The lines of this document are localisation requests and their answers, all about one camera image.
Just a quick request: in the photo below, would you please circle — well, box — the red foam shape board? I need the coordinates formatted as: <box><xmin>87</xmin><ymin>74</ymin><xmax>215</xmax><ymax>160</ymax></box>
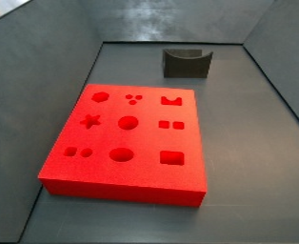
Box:
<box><xmin>39</xmin><ymin>85</ymin><xmax>207</xmax><ymax>207</ymax></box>

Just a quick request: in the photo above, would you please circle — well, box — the black curved holder stand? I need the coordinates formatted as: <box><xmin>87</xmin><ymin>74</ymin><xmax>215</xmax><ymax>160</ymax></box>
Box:
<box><xmin>163</xmin><ymin>49</ymin><xmax>214</xmax><ymax>78</ymax></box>

